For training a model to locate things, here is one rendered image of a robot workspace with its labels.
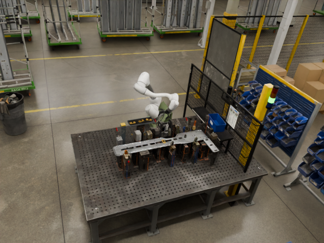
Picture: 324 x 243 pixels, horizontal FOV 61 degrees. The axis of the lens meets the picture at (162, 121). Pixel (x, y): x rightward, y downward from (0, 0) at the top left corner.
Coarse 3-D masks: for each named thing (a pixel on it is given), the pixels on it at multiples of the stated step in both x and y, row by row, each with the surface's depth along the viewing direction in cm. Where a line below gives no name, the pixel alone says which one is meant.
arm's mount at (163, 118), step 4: (160, 104) 462; (164, 104) 455; (160, 108) 456; (164, 108) 450; (148, 116) 464; (164, 116) 440; (160, 120) 442; (164, 120) 436; (168, 120) 439; (152, 124) 448
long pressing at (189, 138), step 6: (186, 132) 405; (192, 132) 407; (198, 132) 408; (156, 138) 387; (162, 138) 388; (168, 138) 389; (174, 138) 391; (186, 138) 393; (192, 138) 395; (198, 138) 396; (204, 138) 398; (126, 144) 371; (132, 144) 372; (138, 144) 373; (144, 144) 374; (156, 144) 377; (162, 144) 378; (168, 144) 379; (174, 144) 381; (114, 150) 359; (120, 150) 360; (132, 150) 362; (138, 150) 363
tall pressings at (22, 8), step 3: (3, 0) 982; (15, 0) 1020; (21, 0) 1026; (3, 3) 987; (15, 3) 1023; (21, 3) 1030; (24, 3) 1034; (3, 6) 991; (15, 6) 1027; (21, 6) 1035; (24, 6) 1038; (15, 9) 1031; (18, 9) 1060; (21, 9) 1045; (24, 9) 1043; (15, 12) 1036; (21, 12) 1050; (24, 12) 1048; (27, 12) 1059
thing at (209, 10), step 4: (212, 0) 925; (208, 4) 928; (212, 4) 933; (208, 8) 936; (212, 8) 941; (208, 12) 949; (212, 12) 950; (208, 16) 954; (208, 20) 962; (204, 24) 978; (208, 24) 971; (204, 28) 986; (204, 32) 990; (204, 36) 994; (204, 40) 1003; (200, 44) 1016; (204, 44) 1013
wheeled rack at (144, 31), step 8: (96, 0) 958; (96, 8) 970; (144, 8) 1025; (104, 32) 949; (112, 32) 957; (120, 32) 965; (128, 32) 974; (136, 32) 983; (144, 32) 992; (152, 32) 992; (104, 40) 961
